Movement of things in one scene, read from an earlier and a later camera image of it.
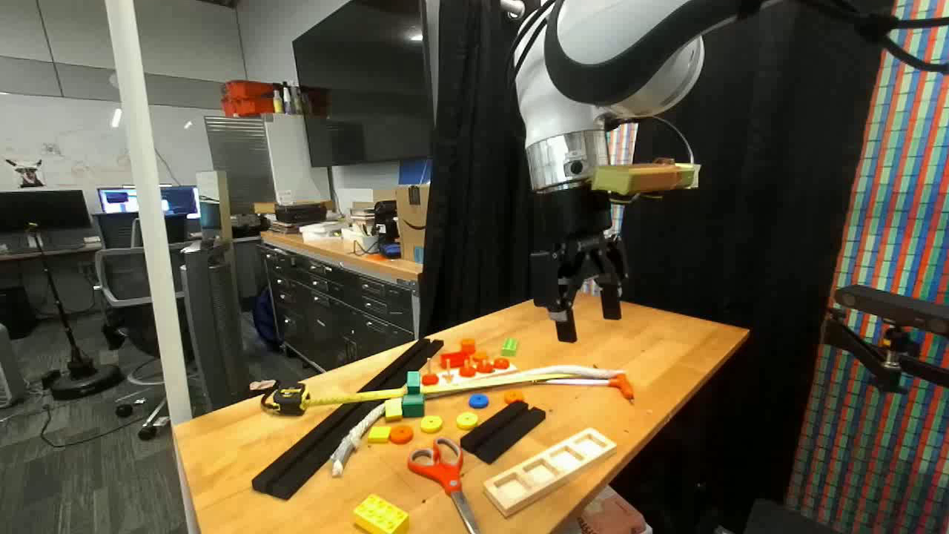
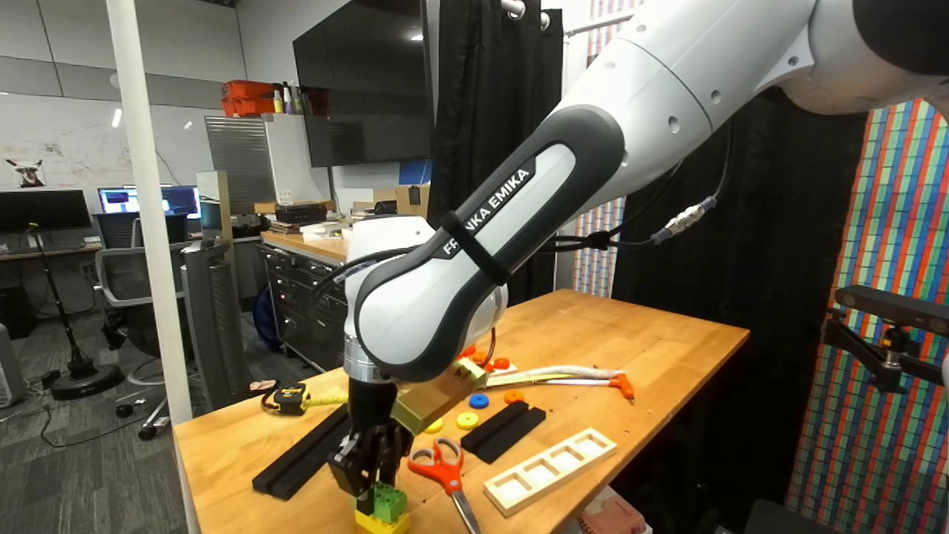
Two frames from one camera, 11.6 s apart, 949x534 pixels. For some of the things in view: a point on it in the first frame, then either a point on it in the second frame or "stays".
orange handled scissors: [446, 467] stays
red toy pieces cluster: [467, 359] stays
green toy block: [508, 347] to [391, 503]
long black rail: [303, 458] stays
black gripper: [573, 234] to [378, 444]
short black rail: [504, 430] stays
